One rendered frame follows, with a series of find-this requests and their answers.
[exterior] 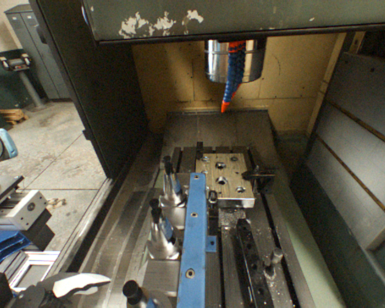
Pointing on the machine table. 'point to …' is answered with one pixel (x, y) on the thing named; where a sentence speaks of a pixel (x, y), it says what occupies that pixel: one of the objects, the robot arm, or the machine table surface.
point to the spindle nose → (250, 66)
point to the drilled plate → (233, 175)
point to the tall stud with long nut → (274, 260)
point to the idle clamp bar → (254, 298)
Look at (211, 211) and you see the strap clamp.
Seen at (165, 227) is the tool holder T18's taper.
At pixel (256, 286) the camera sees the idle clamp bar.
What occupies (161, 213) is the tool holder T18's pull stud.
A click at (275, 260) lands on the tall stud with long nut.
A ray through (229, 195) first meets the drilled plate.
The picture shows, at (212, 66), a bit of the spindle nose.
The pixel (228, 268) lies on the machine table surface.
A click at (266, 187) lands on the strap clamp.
